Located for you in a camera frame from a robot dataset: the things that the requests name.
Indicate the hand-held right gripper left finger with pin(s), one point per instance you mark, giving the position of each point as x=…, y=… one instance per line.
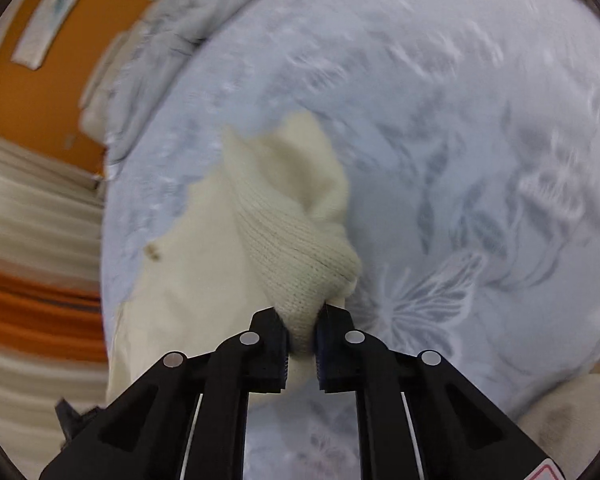
x=279, y=355

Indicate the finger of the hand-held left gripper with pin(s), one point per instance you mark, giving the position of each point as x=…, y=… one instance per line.
x=69, y=417

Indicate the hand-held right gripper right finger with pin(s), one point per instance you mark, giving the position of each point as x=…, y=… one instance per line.
x=324, y=355

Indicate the cream knitted cardigan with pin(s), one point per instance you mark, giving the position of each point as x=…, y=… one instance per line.
x=280, y=240

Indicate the orange curtain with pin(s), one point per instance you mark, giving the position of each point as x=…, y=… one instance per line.
x=35, y=310

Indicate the bed with butterfly sheet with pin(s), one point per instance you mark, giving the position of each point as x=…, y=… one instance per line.
x=455, y=135

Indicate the beige padded headboard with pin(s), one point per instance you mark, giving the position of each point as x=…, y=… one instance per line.
x=102, y=75

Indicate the grey duvet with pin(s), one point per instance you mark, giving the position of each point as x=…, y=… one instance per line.
x=180, y=15

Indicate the white framed wall picture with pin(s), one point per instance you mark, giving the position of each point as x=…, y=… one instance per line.
x=45, y=25

